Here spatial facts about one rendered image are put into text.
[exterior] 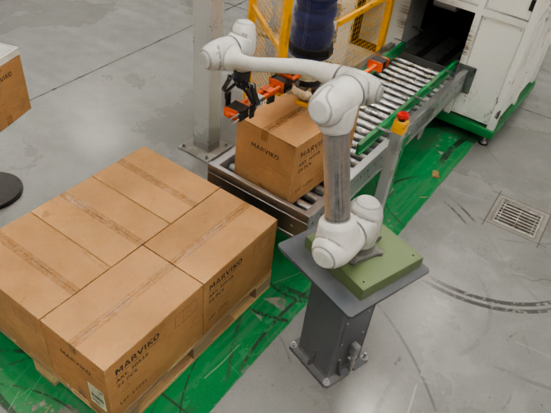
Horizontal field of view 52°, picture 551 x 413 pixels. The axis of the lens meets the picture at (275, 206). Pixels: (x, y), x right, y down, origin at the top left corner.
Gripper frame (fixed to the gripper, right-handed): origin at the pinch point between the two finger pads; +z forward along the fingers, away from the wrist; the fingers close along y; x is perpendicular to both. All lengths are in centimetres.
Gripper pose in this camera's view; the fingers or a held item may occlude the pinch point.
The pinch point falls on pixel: (239, 109)
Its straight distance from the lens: 259.3
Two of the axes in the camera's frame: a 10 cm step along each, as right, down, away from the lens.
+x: -5.8, 4.9, -6.5
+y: -8.1, -4.4, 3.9
